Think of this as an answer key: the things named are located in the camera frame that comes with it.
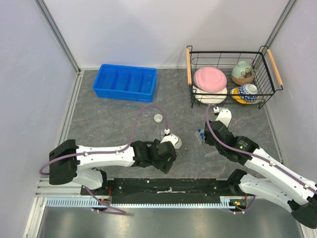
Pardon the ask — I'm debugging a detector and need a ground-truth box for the white evaporating dish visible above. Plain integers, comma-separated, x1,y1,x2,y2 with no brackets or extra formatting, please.
173,136,182,149

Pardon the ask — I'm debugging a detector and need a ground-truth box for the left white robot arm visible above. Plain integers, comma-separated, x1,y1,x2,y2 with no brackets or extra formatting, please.
49,134,182,195

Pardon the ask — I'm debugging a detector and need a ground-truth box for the pink plate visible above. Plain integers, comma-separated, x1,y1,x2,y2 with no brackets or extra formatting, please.
194,67,227,93

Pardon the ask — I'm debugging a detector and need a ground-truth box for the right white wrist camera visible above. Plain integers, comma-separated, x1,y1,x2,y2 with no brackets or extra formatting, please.
213,107,232,127

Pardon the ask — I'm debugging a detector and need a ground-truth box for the black wire dish basket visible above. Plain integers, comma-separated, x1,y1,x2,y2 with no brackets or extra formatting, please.
186,45,283,108

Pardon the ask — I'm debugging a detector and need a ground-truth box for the purple cable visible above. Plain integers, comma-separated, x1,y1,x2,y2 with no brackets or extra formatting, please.
205,104,317,195
39,104,170,177

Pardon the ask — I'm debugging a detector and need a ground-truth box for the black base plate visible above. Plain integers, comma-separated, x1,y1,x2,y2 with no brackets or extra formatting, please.
91,178,245,204

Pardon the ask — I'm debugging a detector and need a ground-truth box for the blue plastic divided bin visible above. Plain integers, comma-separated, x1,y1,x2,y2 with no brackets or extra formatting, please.
92,64,157,103

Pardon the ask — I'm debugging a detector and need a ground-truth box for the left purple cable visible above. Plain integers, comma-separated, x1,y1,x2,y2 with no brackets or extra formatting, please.
39,104,170,177

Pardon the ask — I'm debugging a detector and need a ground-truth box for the blue patterned bowl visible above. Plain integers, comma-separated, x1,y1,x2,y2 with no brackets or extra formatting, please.
238,83,258,103

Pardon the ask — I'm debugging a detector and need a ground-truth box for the clear acrylic tube rack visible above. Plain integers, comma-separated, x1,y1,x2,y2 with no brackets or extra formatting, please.
195,129,218,157

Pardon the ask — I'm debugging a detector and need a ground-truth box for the green brown ceramic bowl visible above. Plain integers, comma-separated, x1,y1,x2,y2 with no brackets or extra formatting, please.
231,61,254,86

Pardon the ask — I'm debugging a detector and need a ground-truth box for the white bowl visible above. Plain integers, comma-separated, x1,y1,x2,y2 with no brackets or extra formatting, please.
193,86,227,104

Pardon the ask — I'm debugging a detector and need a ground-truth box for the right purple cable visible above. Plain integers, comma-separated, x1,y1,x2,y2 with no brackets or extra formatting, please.
205,104,317,195

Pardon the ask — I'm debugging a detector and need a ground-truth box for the yellow bowl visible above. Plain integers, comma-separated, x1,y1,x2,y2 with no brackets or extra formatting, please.
230,87,251,105

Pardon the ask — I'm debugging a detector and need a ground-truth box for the grey slotted cable duct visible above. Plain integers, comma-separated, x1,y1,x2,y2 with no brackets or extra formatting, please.
46,197,236,209

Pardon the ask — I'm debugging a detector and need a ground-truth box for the small white crucible cup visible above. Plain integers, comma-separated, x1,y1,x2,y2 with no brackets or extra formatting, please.
154,114,163,123

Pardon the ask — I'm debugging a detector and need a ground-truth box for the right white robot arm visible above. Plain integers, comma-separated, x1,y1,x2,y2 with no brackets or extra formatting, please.
204,120,317,229

